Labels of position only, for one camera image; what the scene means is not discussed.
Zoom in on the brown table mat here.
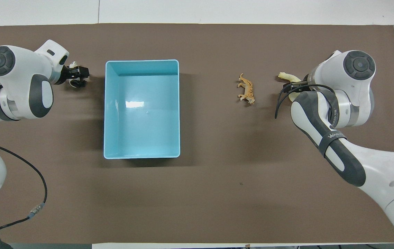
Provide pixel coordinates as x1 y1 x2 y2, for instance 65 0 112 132
0 23 394 244

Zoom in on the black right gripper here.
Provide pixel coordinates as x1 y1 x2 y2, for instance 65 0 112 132
282 80 310 93

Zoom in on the light blue storage box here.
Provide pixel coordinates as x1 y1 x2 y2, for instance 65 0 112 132
103 59 181 159

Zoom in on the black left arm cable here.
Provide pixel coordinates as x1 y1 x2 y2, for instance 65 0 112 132
0 138 48 241

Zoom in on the cream llama toy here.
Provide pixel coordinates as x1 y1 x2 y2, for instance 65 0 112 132
278 72 303 102

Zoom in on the black and white panda toy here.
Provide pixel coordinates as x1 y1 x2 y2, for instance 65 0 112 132
68 61 87 89

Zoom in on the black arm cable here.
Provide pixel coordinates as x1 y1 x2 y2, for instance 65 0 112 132
0 138 48 241
274 84 338 120

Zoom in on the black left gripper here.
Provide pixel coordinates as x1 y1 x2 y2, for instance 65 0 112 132
58 66 90 84

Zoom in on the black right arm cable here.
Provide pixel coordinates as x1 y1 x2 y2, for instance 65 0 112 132
274 84 338 120

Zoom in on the orange striped tiger toy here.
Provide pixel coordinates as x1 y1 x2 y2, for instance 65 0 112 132
237 73 256 105

